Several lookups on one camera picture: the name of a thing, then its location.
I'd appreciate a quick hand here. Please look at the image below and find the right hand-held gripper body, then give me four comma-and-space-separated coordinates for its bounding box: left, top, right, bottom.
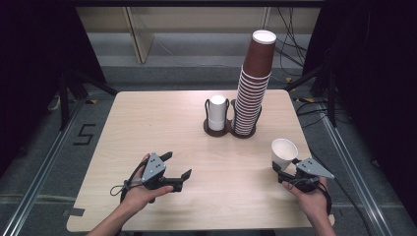
278, 157, 336, 194

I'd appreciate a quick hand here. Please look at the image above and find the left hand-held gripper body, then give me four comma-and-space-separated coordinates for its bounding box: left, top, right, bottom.
140, 151, 184, 195

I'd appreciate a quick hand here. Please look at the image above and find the white paper drinking cup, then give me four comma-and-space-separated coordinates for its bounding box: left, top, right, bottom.
270, 138, 300, 172

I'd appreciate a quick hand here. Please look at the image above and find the dark double cup holder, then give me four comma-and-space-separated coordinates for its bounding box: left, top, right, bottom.
203, 97, 264, 140

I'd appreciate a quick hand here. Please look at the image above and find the stack of white cups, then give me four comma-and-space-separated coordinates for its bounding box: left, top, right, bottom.
208, 94, 227, 133

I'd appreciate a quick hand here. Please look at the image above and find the stack of brown cups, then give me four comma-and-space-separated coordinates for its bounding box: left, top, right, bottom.
231, 29, 278, 137

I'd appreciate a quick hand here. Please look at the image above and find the person's left hand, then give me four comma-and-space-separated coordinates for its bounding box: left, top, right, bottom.
119, 153, 175, 214

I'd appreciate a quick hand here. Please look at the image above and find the person's right hand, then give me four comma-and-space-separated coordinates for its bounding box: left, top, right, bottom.
281, 176, 332, 221

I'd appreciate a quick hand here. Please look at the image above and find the black metal stand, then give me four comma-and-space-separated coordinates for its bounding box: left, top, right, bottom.
56, 63, 120, 132
284, 60, 339, 128

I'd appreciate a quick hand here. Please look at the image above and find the black curtain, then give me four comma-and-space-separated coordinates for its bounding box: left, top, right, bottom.
302, 0, 417, 227
0, 0, 106, 175

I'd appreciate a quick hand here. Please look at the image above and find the beige shelf unit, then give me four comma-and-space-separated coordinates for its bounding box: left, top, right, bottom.
75, 7, 322, 65

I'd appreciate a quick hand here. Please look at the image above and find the right hand-held gripper cable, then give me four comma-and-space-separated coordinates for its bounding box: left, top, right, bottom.
314, 180, 333, 216

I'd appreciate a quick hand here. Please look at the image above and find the hand-held gripper cable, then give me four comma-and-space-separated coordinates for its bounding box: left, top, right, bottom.
109, 159, 146, 205
314, 180, 333, 216

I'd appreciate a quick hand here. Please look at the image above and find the left hand-held gripper cable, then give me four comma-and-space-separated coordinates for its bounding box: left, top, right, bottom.
109, 159, 146, 205

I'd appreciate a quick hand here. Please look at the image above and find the aluminium floor rail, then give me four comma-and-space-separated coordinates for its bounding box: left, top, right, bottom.
0, 96, 89, 236
315, 106, 395, 236

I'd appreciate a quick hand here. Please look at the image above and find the black floor cable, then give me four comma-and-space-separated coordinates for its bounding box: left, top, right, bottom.
295, 100, 374, 236

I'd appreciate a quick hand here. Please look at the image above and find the bundle of hanging black cables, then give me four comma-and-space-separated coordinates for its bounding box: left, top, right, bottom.
274, 7, 310, 71

